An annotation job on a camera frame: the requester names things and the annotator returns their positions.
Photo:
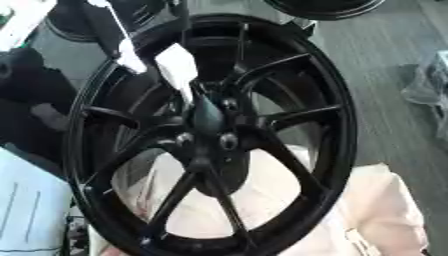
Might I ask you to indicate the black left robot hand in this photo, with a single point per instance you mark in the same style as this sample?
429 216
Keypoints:
153 20

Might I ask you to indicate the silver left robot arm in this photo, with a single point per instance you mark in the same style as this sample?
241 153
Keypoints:
23 20

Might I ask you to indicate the black bulky object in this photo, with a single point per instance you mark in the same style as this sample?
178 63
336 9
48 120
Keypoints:
32 86

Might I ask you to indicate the black round wheel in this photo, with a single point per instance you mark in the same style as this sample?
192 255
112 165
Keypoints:
326 10

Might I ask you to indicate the black spoked wheel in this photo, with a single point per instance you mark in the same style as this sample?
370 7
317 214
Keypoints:
205 115

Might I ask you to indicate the clear plastic bag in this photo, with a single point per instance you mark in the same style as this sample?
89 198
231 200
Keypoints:
429 90

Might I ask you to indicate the cream fabric cover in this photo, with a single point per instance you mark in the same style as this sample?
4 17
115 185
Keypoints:
385 206

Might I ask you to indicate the grey round container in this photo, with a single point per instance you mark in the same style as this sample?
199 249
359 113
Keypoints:
73 56

